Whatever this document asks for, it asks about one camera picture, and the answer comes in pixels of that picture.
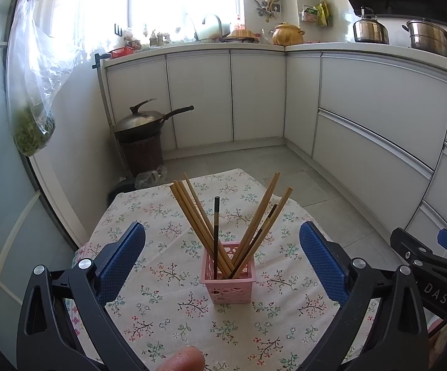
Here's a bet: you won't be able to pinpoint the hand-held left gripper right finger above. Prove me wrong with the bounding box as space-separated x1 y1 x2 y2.
299 221 429 371

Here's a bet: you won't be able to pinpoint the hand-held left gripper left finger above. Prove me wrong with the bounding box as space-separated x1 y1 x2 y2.
16 221 148 371

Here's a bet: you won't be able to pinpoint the bunch of bamboo chopsticks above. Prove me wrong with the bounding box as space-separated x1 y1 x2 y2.
169 172 294 279

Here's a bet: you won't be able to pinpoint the pink perforated utensil basket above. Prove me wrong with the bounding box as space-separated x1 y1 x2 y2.
201 241 257 305

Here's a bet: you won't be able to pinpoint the person's left hand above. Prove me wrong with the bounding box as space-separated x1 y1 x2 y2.
156 347 206 371

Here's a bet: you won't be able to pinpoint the floral tablecloth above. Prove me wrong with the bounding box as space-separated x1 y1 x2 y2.
71 168 379 371

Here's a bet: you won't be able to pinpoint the clear crumpled plastic bag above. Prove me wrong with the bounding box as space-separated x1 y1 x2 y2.
134 164 168 190

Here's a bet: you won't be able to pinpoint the dark brown bin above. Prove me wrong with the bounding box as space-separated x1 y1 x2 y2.
118 133 164 176

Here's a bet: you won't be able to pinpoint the white kitchen cabinets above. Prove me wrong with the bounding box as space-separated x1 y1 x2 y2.
100 42 447 240

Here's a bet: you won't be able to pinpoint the dark wok lid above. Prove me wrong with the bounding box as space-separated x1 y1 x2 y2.
114 98 165 132

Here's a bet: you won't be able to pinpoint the plastic bag of greens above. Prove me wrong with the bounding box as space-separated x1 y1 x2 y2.
6 0 79 157

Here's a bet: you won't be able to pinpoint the black wok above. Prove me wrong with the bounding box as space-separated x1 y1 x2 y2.
113 105 195 143

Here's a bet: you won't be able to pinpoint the steel stockpot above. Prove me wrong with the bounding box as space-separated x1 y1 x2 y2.
402 19 447 59

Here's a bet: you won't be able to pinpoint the red plastic basket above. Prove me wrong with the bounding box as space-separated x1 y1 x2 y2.
109 46 135 59

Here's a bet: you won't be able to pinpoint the steel kettle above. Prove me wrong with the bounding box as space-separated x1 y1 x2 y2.
353 6 389 44

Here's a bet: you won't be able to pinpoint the yellow clay pot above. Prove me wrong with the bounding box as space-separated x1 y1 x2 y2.
272 22 306 46

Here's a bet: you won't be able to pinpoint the wicker basket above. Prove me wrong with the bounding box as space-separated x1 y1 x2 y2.
223 27 257 44

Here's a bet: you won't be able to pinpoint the white bowl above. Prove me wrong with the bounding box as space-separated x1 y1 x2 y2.
194 23 221 41

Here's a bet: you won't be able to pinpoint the kitchen faucet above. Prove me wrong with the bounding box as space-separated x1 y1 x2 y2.
201 13 224 41

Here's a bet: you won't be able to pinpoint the water heater pipes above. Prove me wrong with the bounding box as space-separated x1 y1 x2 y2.
252 0 282 22

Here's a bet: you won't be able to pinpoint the wall rack with packets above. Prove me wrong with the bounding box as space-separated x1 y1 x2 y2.
299 0 333 28

